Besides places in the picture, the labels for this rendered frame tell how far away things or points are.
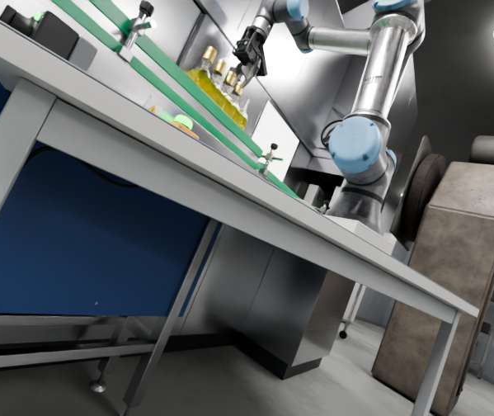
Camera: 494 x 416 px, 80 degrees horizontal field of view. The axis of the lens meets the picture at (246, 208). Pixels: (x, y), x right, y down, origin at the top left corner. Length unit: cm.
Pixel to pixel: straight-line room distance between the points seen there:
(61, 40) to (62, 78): 16
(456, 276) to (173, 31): 257
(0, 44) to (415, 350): 288
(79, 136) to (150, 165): 10
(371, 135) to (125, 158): 51
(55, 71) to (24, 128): 8
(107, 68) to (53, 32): 15
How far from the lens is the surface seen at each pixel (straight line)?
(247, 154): 103
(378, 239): 83
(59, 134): 47
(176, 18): 120
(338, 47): 120
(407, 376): 294
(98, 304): 84
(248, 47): 117
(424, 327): 289
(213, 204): 52
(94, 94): 43
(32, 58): 43
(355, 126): 75
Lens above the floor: 64
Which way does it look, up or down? 6 degrees up
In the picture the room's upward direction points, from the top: 23 degrees clockwise
